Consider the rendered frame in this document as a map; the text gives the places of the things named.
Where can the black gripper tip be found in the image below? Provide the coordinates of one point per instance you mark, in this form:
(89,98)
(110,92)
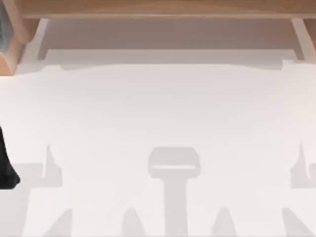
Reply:
(6,170)

